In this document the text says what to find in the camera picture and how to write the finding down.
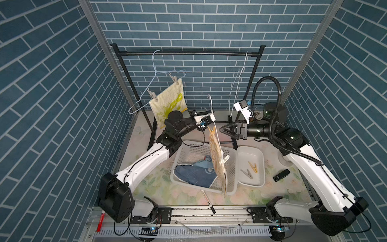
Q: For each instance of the red marker pen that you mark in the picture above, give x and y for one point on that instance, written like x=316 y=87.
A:
x=100 y=222

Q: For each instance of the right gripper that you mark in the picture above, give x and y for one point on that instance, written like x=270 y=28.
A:
x=239 y=124

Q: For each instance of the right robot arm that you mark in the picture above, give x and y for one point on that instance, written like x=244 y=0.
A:
x=337 y=208

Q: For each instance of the orange patterned towel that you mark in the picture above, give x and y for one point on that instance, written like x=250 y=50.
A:
x=218 y=166

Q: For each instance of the white rectangular tray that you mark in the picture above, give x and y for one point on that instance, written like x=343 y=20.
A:
x=254 y=155

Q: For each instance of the black rectangular device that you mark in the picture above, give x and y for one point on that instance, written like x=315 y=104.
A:
x=281 y=175

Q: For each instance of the white wire hanger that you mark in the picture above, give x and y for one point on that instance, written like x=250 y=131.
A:
x=235 y=86
x=218 y=141

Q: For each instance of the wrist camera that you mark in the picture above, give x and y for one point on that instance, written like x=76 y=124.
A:
x=243 y=106
x=205 y=120

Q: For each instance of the yellow green patterned towel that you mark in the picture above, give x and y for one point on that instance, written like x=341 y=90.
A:
x=171 y=99

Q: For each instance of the white perforated plastic basket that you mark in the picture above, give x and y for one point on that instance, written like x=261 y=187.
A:
x=193 y=153

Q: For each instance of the black metal clothes rack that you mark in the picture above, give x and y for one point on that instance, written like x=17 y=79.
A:
x=203 y=72

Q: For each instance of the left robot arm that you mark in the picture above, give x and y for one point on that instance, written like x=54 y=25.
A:
x=115 y=193

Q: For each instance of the white clothespin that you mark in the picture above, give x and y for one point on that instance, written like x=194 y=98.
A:
x=225 y=159
x=247 y=173
x=153 y=95
x=174 y=78

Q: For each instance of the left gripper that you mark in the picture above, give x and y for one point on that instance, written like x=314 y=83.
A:
x=192 y=113

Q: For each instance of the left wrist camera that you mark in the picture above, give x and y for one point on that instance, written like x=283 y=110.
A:
x=205 y=120

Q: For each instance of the blue patterned towel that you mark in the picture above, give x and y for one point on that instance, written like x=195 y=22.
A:
x=200 y=173

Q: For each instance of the black tipped marker pen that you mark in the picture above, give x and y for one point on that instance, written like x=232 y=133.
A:
x=210 y=205

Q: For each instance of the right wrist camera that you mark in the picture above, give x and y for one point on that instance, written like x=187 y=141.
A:
x=243 y=106

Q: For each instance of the wooden clothespin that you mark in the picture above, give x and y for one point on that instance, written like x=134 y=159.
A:
x=254 y=167
x=213 y=130

